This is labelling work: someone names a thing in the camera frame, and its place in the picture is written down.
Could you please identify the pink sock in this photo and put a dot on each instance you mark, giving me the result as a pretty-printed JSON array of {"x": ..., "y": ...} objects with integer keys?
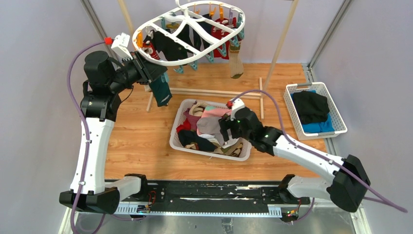
[{"x": 212, "y": 111}]

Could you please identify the wooden drying rack frame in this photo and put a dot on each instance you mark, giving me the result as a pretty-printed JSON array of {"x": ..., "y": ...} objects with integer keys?
[{"x": 232, "y": 93}]

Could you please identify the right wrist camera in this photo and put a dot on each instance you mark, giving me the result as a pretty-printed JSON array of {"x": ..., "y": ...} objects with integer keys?
[{"x": 235, "y": 105}]

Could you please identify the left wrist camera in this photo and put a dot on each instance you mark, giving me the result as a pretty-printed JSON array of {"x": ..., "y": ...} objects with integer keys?
[{"x": 119, "y": 45}]

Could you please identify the black folded garment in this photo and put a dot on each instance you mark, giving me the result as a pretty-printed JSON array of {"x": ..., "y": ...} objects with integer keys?
[{"x": 311, "y": 107}]

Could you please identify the white side basket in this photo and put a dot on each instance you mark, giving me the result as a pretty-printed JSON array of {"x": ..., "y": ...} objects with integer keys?
[{"x": 320, "y": 88}]

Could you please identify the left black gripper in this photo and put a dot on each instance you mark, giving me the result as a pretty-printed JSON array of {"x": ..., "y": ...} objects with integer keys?
[{"x": 147, "y": 70}]

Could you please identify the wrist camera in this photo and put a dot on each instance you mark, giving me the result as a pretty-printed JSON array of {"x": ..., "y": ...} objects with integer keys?
[
  {"x": 235, "y": 105},
  {"x": 119, "y": 45}
]

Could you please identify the grey sock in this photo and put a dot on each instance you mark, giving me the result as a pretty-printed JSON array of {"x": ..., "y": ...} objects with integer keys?
[{"x": 209, "y": 128}]

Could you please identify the white round clip hanger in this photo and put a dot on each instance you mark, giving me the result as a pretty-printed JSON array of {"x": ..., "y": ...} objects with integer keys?
[{"x": 209, "y": 12}]

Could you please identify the black hanging sock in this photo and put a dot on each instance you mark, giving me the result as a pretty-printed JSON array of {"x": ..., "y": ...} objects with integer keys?
[{"x": 172, "y": 50}]

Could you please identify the tan striped hanging sock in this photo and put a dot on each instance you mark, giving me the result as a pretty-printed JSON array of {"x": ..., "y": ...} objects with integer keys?
[{"x": 235, "y": 62}]

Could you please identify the white sock laundry basket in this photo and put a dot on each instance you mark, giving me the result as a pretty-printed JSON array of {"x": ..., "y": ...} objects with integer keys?
[{"x": 175, "y": 142}]

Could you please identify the teal clip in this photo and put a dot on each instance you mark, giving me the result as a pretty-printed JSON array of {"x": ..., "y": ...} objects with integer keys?
[{"x": 179, "y": 69}]

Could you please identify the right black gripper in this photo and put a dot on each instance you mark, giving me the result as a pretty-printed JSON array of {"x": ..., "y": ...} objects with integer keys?
[{"x": 225, "y": 124}]

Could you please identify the blue folded garment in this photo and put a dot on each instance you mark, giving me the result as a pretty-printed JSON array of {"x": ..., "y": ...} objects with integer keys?
[{"x": 321, "y": 127}]

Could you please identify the dark teal sock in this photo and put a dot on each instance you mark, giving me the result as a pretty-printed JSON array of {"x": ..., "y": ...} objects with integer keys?
[{"x": 161, "y": 92}]

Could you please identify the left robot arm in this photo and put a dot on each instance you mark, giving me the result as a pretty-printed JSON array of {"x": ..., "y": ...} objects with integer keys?
[{"x": 106, "y": 79}]

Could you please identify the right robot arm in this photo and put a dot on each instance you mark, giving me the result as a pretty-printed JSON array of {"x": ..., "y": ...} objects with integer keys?
[{"x": 341, "y": 180}]

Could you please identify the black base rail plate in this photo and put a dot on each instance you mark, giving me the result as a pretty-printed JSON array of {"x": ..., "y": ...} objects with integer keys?
[{"x": 220, "y": 198}]

